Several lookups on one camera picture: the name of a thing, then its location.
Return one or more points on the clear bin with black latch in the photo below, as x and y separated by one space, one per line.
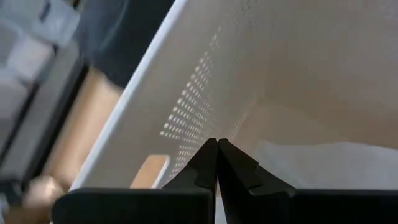
62 25

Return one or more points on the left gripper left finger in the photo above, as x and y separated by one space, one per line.
140 207

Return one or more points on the clear plastic bin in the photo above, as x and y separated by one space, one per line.
28 59

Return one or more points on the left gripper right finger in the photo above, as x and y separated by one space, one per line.
311 208

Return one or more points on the white perforated plastic basket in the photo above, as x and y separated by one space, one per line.
280 77

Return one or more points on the navy blue fabric bin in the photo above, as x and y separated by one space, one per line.
124 37

